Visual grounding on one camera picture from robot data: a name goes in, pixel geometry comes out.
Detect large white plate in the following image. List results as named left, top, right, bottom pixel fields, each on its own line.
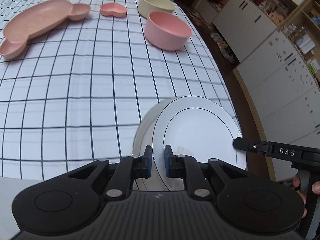
left=132, top=98, right=175, bottom=191

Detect small white plate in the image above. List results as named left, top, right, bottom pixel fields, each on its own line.
left=151, top=96, right=246, bottom=191

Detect pink bowl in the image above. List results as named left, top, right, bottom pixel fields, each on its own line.
left=144, top=11, right=192, bottom=51

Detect white kitchen cabinets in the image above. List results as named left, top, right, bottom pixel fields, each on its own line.
left=194, top=0, right=319, bottom=148

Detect person's right hand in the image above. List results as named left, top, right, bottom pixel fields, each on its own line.
left=292, top=174, right=320, bottom=219

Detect small pink heart dish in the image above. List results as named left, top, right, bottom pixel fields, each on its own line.
left=100, top=2, right=127, bottom=18

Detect cream bowl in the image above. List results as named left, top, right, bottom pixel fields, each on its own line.
left=138, top=0, right=176, bottom=18

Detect pink bear-shaped divided plate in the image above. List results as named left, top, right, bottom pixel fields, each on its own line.
left=1, top=0, right=91, bottom=59

